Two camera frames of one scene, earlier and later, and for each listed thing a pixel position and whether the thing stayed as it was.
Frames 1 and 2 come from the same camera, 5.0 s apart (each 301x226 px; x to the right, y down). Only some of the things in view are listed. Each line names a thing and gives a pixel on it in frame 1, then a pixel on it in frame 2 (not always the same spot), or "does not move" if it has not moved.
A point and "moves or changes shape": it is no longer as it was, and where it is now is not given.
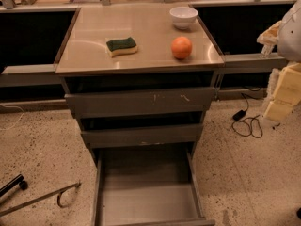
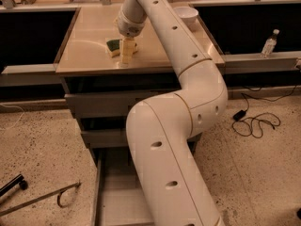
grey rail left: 29,75 does not move
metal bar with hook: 36,200 does not move
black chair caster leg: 11,185 does not move
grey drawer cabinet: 141,81 does not move
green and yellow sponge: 127,45 moves or changes shape
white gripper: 291,37 → 129,27
